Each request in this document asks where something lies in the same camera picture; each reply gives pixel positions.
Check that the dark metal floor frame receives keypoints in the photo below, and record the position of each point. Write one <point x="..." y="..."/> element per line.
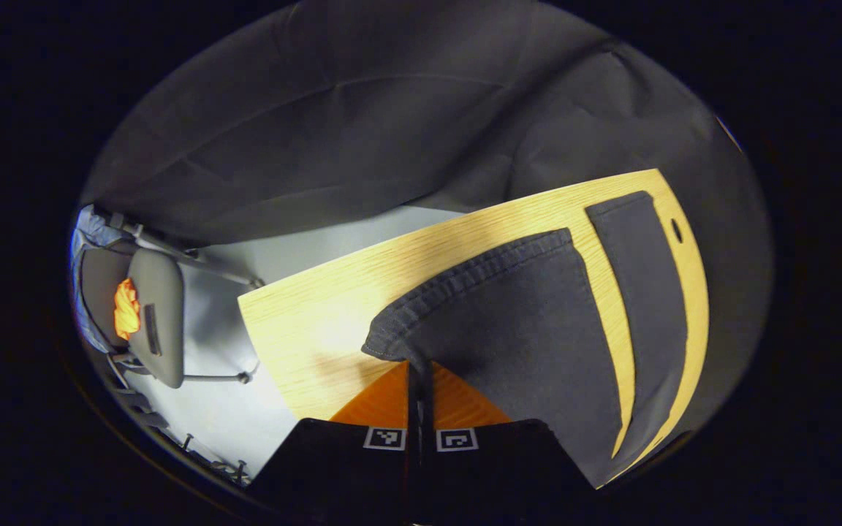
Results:
<point x="136" y="398"/>

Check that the pale blue cloth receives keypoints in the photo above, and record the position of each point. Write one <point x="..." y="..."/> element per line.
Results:
<point x="88" y="226"/>

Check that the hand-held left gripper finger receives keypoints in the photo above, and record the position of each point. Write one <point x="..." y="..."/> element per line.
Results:
<point x="413" y="409"/>
<point x="427" y="409"/>

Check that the metal backdrop stand leg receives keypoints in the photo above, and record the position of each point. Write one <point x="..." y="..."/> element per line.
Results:
<point x="194" y="257"/>

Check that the orange cloth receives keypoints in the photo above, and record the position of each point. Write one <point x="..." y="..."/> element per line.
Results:
<point x="127" y="310"/>

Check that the grey folding chair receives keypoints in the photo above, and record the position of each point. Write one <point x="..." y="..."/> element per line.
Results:
<point x="161" y="321"/>

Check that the black backdrop cloth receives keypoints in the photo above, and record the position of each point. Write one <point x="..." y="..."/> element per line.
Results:
<point x="319" y="109"/>

